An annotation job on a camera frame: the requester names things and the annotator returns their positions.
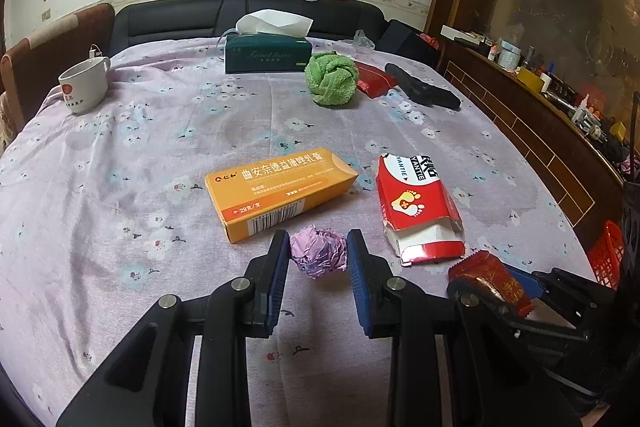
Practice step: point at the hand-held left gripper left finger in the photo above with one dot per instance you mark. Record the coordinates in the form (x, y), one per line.
(275, 277)

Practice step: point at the red pouch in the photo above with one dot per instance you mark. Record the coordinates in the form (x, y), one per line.
(375, 79)

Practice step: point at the white jar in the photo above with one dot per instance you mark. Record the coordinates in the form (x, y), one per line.
(510, 54)

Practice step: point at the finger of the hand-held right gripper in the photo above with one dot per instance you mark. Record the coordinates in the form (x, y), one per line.
(545, 324)
(522, 281)

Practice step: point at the black sofa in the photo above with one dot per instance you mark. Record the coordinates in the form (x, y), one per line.
(170, 22)

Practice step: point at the dark green tissue box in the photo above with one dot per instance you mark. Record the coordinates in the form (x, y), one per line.
(265, 54)

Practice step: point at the torn red white box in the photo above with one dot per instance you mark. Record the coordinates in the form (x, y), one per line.
(415, 207)

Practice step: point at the row of small clutter items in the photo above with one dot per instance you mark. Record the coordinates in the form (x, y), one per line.
(575, 102)

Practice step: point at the white mug with red logo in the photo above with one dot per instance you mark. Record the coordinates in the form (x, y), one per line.
(82, 84)

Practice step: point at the purple floral tablecloth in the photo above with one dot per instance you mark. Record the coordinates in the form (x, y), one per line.
(150, 147)

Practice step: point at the red snack wrapper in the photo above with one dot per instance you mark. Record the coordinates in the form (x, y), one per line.
(492, 279)

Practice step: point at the red plastic basket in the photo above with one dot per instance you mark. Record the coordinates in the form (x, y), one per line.
(607, 254)

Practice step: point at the orange medicine box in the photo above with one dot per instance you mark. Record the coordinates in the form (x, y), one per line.
(280, 192)

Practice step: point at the purple paper ball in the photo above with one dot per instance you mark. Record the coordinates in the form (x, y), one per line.
(320, 252)

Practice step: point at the brown padded chair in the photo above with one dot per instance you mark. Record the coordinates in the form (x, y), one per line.
(45, 47)

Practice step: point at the brown wooden sideboard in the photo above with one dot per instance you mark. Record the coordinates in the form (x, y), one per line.
(540, 132)

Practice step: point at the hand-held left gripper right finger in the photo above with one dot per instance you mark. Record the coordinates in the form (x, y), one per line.
(357, 277)

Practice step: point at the green towel ball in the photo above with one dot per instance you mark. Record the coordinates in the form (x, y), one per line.
(330, 79)

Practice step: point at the clear plastic bag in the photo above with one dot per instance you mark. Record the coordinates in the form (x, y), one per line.
(364, 39)

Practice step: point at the yellow box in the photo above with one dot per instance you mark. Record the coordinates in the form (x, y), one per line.
(529, 79)

